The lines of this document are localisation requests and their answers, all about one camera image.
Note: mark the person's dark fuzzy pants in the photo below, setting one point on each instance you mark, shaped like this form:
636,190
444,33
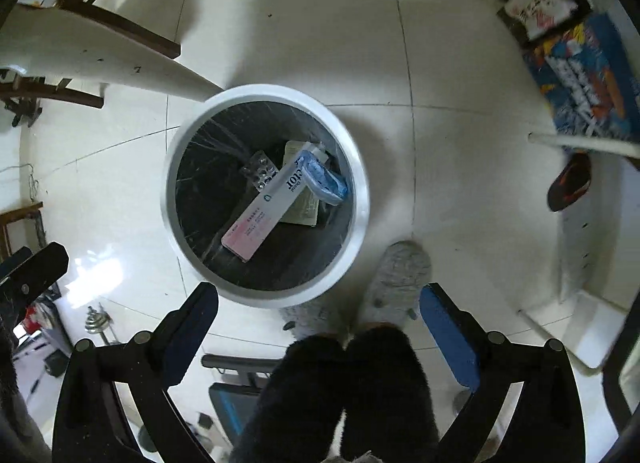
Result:
350,393

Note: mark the black exercise bench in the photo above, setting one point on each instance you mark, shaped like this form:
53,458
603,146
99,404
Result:
235,393

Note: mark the white box with red print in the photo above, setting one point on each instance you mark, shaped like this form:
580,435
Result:
540,5

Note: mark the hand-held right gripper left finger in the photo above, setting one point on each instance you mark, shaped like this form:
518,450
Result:
189,338

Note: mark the white round trash can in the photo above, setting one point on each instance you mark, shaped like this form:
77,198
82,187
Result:
345,153

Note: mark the dark wooden chair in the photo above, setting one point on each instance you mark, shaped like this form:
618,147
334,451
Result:
35,93
105,18

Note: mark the metal dumbbell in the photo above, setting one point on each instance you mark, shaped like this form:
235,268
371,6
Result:
97,320

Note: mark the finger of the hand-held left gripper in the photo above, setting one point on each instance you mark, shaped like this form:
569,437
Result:
37,273

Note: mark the white table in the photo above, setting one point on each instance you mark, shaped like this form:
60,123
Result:
100,58

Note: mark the wooden stool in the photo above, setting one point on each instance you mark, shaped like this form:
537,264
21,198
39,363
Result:
17,228

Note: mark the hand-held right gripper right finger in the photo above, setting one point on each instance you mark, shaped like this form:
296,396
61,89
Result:
445,335

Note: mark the blue plastic pouch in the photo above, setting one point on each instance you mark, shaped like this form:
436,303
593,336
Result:
325,180

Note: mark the white and pink long box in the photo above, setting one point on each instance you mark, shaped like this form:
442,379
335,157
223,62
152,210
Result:
265,215

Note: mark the blue printed box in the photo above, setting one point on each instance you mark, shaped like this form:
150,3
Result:
585,78

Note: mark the silver blister pack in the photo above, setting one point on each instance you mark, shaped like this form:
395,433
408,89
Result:
260,170

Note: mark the grey fuzzy slipper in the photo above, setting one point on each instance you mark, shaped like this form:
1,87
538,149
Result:
397,278
307,318

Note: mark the white cabinet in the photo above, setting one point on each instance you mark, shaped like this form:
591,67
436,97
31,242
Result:
590,243

